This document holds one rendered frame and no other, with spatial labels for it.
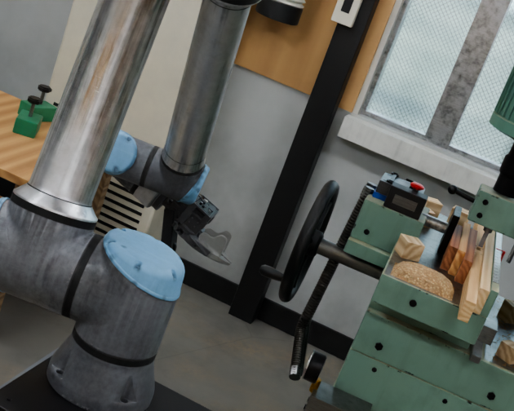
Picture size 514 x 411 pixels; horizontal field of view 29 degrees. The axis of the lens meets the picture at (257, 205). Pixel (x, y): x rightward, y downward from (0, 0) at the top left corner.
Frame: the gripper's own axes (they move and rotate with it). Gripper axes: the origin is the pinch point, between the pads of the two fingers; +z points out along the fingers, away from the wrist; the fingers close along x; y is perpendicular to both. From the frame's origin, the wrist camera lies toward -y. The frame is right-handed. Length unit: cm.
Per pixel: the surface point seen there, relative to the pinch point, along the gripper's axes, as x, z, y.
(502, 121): 1, 22, 63
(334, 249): 4.6, 16.0, 18.0
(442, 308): -21, 37, 33
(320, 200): -2.0, 6.2, 26.1
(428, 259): -1.2, 31.1, 32.2
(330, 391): -18.6, 33.5, 3.3
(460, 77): 142, 15, 47
